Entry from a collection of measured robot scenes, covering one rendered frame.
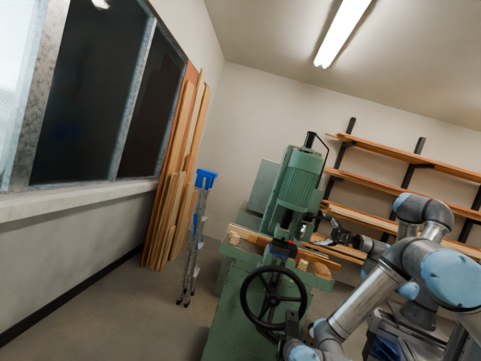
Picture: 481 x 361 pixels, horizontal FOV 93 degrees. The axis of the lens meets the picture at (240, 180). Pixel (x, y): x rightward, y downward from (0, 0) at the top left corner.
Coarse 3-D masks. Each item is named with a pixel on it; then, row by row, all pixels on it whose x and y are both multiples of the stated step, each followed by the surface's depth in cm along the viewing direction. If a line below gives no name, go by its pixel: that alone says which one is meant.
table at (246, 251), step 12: (228, 240) 124; (240, 240) 130; (228, 252) 118; (240, 252) 117; (252, 252) 117; (252, 264) 117; (264, 276) 107; (276, 276) 106; (300, 276) 114; (312, 276) 113; (324, 288) 113
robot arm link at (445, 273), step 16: (416, 240) 65; (400, 256) 66; (416, 256) 60; (432, 256) 56; (448, 256) 53; (464, 256) 53; (416, 272) 59; (432, 272) 54; (448, 272) 52; (464, 272) 52; (480, 272) 51; (432, 288) 54; (448, 288) 52; (464, 288) 52; (480, 288) 51; (448, 304) 55; (464, 304) 51; (480, 304) 52; (464, 320) 56; (480, 320) 54; (480, 336) 55
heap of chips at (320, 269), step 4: (312, 264) 125; (316, 264) 121; (320, 264) 120; (324, 264) 121; (316, 268) 118; (320, 268) 117; (324, 268) 117; (316, 272) 116; (320, 272) 115; (324, 272) 115; (328, 272) 115; (324, 276) 114; (328, 276) 114; (332, 280) 113
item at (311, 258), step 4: (252, 236) 132; (256, 236) 132; (248, 240) 132; (252, 240) 132; (304, 252) 130; (308, 256) 128; (312, 256) 128; (316, 256) 129; (308, 260) 129; (312, 260) 128; (316, 260) 128; (320, 260) 128; (324, 260) 128; (328, 264) 128; (332, 264) 127; (336, 264) 127; (328, 268) 128; (332, 268) 127; (336, 268) 127; (340, 268) 127
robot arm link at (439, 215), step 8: (432, 200) 107; (432, 208) 104; (440, 208) 103; (448, 208) 103; (432, 216) 103; (440, 216) 101; (448, 216) 100; (424, 224) 106; (432, 224) 102; (440, 224) 100; (448, 224) 99; (424, 232) 102; (432, 232) 100; (440, 232) 99; (448, 232) 99; (432, 240) 99; (440, 240) 99; (416, 280) 95; (400, 288) 94; (408, 288) 92; (416, 288) 92; (408, 296) 92; (416, 296) 94
